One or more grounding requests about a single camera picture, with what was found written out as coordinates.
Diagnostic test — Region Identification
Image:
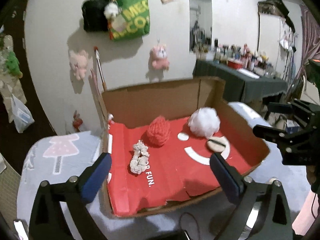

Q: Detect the red foam net sleeve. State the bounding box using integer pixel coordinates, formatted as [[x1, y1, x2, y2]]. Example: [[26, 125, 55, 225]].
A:
[[146, 116, 171, 147]]

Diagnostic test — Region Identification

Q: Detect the beige powder puff black band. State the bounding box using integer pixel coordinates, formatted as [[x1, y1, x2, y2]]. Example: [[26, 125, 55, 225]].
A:
[[207, 137, 227, 153]]

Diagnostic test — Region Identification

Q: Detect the pink plush toy left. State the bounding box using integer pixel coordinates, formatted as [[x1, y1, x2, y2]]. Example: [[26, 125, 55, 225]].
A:
[[69, 50, 88, 81]]

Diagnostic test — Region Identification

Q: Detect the green tote bag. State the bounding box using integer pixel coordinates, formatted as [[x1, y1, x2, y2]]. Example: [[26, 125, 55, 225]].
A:
[[108, 0, 150, 41]]

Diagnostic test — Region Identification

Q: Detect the pink plush toy right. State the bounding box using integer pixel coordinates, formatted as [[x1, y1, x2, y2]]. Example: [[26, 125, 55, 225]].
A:
[[150, 45, 170, 70]]

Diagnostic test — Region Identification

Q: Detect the red bowl on table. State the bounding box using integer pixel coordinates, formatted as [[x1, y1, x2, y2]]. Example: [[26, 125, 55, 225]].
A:
[[227, 59, 244, 69]]

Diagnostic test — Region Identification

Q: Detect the wall mirror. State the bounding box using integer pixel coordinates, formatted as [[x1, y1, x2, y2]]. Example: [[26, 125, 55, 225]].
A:
[[189, 0, 212, 53]]

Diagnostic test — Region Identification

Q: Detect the pink curtain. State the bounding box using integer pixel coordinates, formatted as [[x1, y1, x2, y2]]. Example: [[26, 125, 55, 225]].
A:
[[285, 5, 319, 102]]

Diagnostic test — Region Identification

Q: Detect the white plush on bag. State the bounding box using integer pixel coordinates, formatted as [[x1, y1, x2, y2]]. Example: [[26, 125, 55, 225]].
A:
[[104, 2, 120, 20]]

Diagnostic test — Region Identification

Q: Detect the cardboard box red interior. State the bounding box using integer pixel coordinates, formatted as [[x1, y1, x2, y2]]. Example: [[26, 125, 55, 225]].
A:
[[102, 77, 270, 218]]

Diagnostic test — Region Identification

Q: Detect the dark green covered table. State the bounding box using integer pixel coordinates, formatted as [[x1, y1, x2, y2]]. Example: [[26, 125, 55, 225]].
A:
[[193, 60, 287, 103]]

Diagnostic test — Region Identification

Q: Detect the white mesh bath pouf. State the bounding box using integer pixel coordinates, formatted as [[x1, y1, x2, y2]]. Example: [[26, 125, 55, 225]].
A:
[[188, 107, 221, 138]]

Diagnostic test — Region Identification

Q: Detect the black hanging bag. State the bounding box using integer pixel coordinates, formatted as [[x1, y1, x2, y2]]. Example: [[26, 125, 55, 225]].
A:
[[81, 0, 110, 32]]

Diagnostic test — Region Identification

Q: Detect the white wardrobe cabinet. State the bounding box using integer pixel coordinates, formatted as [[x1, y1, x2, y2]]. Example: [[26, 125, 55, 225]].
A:
[[258, 14, 295, 80]]

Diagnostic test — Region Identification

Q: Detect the green plush toy on door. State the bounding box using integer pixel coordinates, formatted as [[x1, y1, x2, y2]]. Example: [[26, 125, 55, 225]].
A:
[[5, 51, 23, 79]]

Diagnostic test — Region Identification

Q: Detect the white plastic bag on door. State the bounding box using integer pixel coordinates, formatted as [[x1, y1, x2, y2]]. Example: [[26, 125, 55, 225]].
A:
[[11, 94, 35, 133]]

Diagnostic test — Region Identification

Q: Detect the cream knitted scrunchie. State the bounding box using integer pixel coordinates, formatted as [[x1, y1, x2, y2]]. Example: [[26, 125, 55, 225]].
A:
[[130, 140, 150, 175]]

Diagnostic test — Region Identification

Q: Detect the pink plush toy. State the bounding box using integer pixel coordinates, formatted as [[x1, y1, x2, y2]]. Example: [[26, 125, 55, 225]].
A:
[[150, 45, 170, 70], [69, 50, 88, 81]]

